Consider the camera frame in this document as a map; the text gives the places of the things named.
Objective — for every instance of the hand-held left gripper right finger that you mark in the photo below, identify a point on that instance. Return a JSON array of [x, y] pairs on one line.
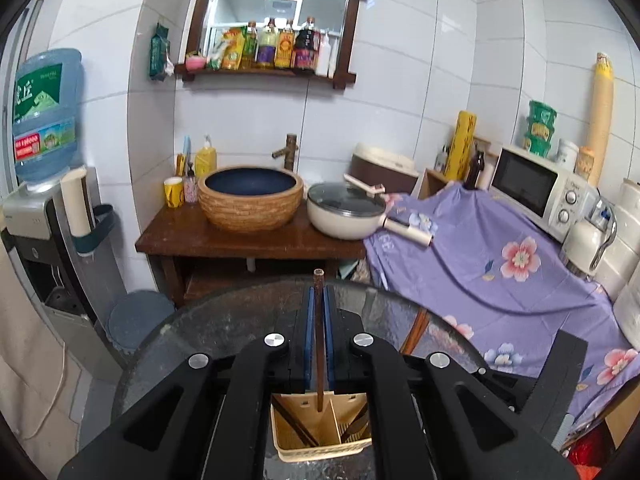
[[330, 340]]

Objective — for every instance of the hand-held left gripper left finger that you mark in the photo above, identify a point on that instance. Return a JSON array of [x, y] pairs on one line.
[[310, 340]]

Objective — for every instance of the dark wooden chopstick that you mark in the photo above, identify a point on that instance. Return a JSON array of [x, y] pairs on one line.
[[295, 422]]

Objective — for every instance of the beige plastic utensil holder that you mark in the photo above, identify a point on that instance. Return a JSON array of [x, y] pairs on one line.
[[325, 435]]

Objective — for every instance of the red bag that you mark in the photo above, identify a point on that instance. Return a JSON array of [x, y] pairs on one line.
[[590, 450]]

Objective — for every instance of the purple floral cloth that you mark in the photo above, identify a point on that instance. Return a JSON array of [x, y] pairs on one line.
[[500, 300]]

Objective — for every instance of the white pot with glass lid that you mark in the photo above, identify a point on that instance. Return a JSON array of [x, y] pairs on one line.
[[340, 220]]

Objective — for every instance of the wooden vanity table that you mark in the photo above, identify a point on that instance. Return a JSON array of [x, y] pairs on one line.
[[225, 247]]

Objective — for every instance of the woven wash basin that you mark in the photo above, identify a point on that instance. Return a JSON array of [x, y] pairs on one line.
[[250, 212]]

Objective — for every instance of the white electric kettle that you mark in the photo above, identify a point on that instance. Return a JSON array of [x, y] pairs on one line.
[[582, 245]]

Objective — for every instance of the white ladle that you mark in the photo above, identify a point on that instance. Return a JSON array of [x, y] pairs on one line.
[[362, 184]]

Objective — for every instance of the brown white rice cooker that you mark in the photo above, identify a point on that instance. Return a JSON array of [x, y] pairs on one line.
[[380, 167]]

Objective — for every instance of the wooden box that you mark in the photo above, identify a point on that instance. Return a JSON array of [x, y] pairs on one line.
[[432, 185]]

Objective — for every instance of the brass faucet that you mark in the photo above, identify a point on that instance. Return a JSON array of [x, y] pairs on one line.
[[290, 152]]

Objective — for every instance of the floral cup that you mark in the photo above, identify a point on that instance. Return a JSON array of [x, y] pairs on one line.
[[190, 191]]

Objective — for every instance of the yellow cup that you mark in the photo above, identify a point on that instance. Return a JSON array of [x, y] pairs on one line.
[[173, 194]]

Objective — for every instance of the white microwave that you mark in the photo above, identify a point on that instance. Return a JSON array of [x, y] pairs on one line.
[[525, 185]]

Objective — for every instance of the yellow soap dispenser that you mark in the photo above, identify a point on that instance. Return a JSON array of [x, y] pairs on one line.
[[205, 160]]

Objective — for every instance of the small clear bottle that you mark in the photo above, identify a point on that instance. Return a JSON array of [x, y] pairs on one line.
[[440, 160]]

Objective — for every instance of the brown glass bottle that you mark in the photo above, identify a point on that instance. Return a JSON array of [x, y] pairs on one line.
[[475, 172]]

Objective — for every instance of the blue toothbrush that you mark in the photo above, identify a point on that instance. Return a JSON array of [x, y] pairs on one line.
[[187, 152]]

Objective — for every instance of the white jar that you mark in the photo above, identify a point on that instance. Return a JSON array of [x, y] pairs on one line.
[[567, 156]]

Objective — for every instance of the yellow roll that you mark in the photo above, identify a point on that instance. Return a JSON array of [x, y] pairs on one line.
[[461, 145]]

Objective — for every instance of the teal cup holder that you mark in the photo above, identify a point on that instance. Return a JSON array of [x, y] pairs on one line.
[[97, 235]]

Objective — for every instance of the tall paper cup stack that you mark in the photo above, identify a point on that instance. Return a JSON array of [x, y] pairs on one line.
[[600, 120]]

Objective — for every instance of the white paper cup sleeve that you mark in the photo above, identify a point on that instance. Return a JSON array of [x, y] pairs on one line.
[[76, 200]]

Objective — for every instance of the white squeeze bottle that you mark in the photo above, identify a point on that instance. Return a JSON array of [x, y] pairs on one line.
[[325, 57]]

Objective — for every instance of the beige cloth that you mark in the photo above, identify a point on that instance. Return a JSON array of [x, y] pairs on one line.
[[25, 360]]

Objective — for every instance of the dark sauce bottle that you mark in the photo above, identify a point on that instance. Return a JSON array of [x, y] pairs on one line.
[[305, 47]]

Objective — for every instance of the yellow label bottle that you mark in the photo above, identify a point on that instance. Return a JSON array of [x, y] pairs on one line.
[[285, 47]]

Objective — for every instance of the purple label bottle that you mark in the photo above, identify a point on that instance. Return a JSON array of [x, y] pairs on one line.
[[266, 47]]

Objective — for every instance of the green bottle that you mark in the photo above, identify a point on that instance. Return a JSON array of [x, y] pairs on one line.
[[249, 47]]

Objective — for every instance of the pink bowl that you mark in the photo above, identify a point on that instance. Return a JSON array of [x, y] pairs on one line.
[[196, 61]]

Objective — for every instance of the yellow green packet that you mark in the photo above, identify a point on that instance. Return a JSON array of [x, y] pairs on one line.
[[227, 50]]

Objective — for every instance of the grey water dispenser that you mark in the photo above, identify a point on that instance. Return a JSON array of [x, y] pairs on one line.
[[30, 215]]

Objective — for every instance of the green hanging packet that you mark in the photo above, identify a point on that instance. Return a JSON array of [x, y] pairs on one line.
[[160, 52]]

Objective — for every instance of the wooden framed mirror shelf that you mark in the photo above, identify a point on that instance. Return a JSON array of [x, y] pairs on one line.
[[275, 5]]

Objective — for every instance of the blue water jug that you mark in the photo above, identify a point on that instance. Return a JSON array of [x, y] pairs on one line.
[[45, 110]]

